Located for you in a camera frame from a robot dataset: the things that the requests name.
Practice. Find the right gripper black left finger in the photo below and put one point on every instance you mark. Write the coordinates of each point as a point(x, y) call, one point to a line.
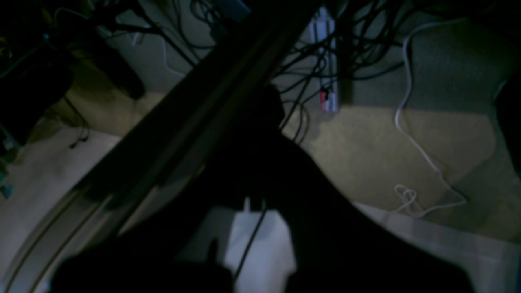
point(109, 270)

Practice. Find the white power strip on floor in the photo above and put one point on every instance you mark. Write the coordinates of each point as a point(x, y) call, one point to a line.
point(322, 27)

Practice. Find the dark metal frame beam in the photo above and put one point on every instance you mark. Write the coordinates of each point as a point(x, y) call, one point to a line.
point(184, 128)

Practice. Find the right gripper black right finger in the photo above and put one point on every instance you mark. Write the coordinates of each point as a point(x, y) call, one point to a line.
point(337, 249)

